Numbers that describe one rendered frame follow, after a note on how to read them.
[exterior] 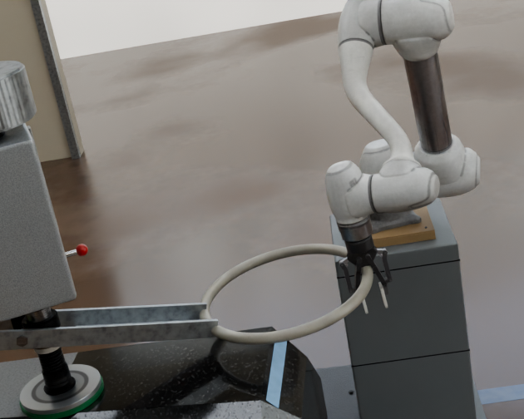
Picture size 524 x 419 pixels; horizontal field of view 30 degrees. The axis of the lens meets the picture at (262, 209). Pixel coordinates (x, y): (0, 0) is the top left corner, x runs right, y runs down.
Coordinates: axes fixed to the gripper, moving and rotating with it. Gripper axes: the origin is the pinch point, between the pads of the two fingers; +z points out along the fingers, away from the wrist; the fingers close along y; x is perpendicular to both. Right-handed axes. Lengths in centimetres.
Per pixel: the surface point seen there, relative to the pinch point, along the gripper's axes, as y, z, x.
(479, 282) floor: -59, 99, -157
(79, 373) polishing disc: 81, -9, 12
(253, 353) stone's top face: 35.3, -2.1, 14.1
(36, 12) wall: 151, -24, -467
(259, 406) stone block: 36, -2, 38
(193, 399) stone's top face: 51, -4, 30
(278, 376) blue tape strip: 30.1, 0.9, 23.0
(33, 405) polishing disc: 92, -10, 23
